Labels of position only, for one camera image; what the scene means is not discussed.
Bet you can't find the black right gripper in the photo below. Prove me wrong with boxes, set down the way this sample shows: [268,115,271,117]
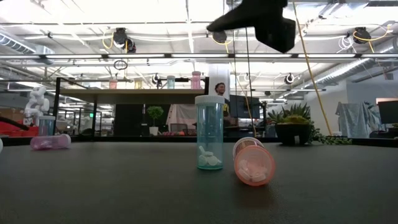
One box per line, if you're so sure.
[206,0,297,54]

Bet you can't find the pink medicine bottle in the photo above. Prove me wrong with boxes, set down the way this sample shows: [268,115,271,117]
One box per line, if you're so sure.
[30,133,72,151]
[191,70,202,90]

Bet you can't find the tall blue medicine bottle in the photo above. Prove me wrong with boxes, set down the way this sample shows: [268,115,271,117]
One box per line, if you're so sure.
[195,95,225,170]

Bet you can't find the wide orange medicine bottle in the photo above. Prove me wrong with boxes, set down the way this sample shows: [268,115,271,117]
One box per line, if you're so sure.
[232,136,276,187]

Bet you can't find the person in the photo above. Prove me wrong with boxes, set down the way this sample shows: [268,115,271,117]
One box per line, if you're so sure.
[214,82,233,127]

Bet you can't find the black monitor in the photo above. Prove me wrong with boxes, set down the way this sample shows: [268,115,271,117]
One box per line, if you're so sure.
[377,100,398,124]
[229,95,261,119]

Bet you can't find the white draped cloth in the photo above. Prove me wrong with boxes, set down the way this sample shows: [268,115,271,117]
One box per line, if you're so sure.
[167,104,197,133]

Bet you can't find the small potted topiary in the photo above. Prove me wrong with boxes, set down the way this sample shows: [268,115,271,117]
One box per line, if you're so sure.
[146,105,164,136]

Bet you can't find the potted succulent plant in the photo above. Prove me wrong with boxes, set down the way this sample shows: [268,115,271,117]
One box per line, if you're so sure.
[266,102,354,146]

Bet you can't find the black cabinet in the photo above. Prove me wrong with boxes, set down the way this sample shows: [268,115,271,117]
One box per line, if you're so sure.
[114,103,144,137]

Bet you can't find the blue grey draped cloth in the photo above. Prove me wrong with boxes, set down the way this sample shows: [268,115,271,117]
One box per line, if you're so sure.
[335,101,386,139]

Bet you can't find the red storage bins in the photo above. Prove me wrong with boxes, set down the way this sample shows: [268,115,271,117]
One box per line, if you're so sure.
[0,121,40,138]

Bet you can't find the black hanging cable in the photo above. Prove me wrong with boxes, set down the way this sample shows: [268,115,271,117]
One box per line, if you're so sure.
[244,27,257,138]
[231,30,237,103]

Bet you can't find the yellow hanging cable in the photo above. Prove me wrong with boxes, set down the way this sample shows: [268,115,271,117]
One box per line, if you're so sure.
[291,0,333,136]

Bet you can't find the white coiled cable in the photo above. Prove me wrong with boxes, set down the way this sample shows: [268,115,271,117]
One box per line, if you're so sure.
[337,35,355,52]

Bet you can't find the silver ventilation duct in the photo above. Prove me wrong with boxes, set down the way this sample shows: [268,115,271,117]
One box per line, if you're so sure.
[303,40,398,90]
[0,30,55,65]

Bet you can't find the black hanging ring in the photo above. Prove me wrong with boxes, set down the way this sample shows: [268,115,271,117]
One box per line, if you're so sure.
[113,59,129,71]

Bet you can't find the wooden shelf black frame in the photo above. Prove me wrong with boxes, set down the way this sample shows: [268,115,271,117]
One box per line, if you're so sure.
[51,76,210,139]

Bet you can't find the black rig frame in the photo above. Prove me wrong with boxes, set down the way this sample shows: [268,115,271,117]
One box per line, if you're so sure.
[0,135,398,146]

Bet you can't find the black arm base cable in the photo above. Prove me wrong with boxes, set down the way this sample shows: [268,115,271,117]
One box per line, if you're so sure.
[0,116,31,131]

